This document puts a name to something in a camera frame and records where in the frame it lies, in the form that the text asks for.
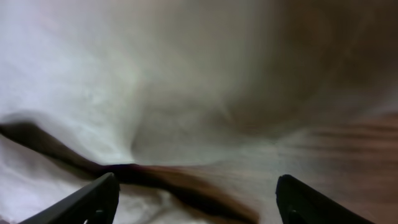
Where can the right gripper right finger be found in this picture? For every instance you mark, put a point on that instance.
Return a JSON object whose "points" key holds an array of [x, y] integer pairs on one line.
{"points": [[298, 203]]}

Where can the beige khaki shorts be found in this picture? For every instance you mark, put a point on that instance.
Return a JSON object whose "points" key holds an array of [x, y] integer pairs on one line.
{"points": [[199, 106]]}

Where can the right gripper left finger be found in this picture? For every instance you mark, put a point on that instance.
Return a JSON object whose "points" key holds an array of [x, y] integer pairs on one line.
{"points": [[95, 203]]}

